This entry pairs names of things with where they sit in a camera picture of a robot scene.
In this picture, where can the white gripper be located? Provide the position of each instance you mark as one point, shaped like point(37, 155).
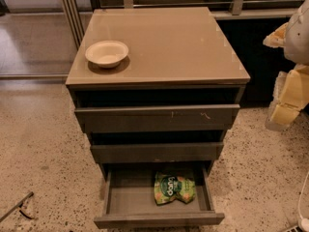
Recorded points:
point(297, 38)

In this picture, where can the green rice chip bag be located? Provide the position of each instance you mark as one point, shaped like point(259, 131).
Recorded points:
point(168, 188)

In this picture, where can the grey drawer cabinet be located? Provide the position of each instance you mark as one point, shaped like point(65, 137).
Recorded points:
point(176, 56)

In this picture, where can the middle grey drawer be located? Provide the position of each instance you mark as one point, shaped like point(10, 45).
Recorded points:
point(157, 152)

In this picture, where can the grey drawer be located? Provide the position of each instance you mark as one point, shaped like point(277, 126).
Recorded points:
point(157, 152)
point(129, 200)
point(157, 118)

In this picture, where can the top grey drawer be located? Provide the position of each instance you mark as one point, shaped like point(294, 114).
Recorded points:
point(157, 118)

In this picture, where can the bottom grey drawer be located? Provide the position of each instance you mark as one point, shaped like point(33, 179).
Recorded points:
point(129, 200)

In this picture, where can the white paper bowl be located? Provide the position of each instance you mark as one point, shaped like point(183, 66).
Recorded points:
point(107, 54)

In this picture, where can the metal bar on floor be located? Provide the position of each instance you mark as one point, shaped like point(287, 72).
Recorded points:
point(19, 206)

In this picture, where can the sliding door frame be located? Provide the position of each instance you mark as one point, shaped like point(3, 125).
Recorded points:
point(73, 17)

